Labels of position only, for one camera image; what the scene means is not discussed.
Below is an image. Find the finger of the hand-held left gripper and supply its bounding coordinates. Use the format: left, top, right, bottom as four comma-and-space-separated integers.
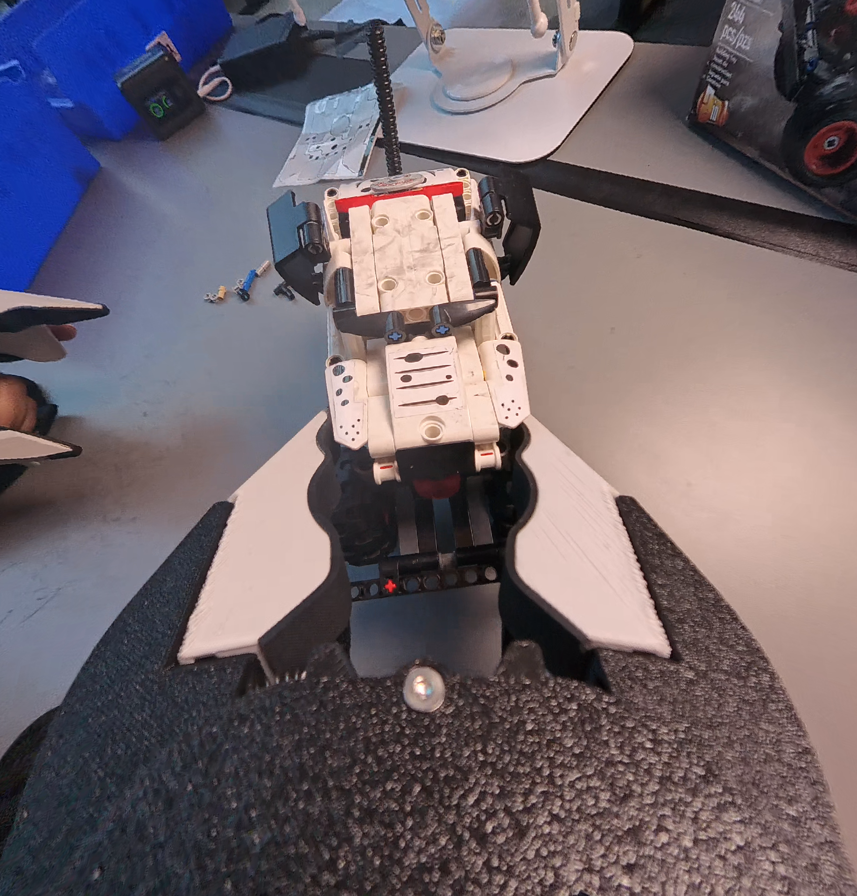
0, 285, 110, 365
0, 418, 84, 469

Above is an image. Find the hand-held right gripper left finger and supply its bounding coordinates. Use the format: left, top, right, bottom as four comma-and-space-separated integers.
177, 411, 359, 670

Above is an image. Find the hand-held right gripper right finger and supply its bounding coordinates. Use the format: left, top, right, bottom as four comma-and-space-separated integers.
499, 413, 674, 662

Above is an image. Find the white lego truck model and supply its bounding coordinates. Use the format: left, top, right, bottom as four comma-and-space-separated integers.
268, 166, 544, 603

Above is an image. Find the white printed sticker sheet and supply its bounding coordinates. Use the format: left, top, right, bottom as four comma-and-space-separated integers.
272, 82, 383, 191

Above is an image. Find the lego set box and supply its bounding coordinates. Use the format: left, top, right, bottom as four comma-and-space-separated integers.
688, 0, 857, 232

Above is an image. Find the person's left hand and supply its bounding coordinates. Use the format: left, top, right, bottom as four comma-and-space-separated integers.
0, 367, 49, 435

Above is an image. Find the small black device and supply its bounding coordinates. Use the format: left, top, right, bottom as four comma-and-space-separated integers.
117, 49, 208, 141

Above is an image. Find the white plastic stand base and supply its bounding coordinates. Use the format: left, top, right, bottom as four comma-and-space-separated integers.
387, 0, 635, 165

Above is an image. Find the black braided cable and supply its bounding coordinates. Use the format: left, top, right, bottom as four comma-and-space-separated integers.
370, 21, 408, 180

